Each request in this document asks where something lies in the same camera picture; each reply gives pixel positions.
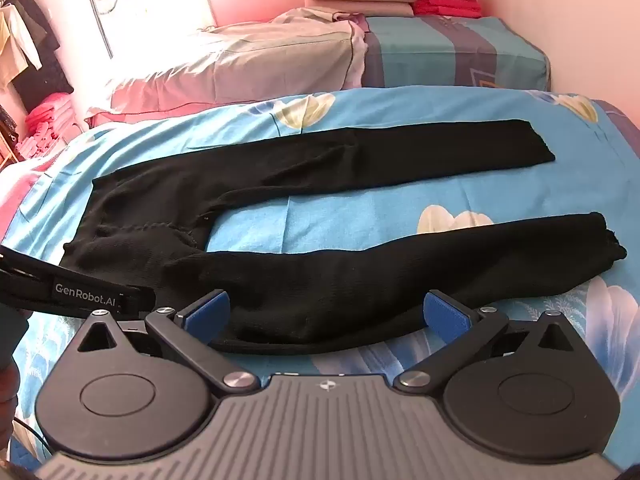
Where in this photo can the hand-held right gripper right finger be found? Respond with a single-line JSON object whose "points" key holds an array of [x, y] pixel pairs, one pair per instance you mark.
{"points": [[445, 317]]}

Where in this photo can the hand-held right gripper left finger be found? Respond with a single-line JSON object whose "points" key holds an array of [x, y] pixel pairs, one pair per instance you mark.
{"points": [[210, 311]]}

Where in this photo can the black pants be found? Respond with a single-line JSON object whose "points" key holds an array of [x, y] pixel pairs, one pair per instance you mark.
{"points": [[300, 285]]}

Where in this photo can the blue floral bed sheet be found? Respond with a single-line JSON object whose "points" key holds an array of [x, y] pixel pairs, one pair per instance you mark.
{"points": [[350, 210]]}

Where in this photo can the stack of pink folded cloths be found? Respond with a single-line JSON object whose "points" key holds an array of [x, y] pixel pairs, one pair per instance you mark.
{"points": [[50, 120]]}

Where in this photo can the hanging clothes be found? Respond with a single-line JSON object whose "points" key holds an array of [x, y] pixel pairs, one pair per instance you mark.
{"points": [[30, 45]]}

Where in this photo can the grey beige blanket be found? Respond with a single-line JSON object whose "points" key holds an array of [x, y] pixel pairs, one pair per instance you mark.
{"points": [[260, 55]]}

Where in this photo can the striped blue bed sheet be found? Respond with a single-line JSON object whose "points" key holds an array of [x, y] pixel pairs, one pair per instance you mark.
{"points": [[450, 50]]}

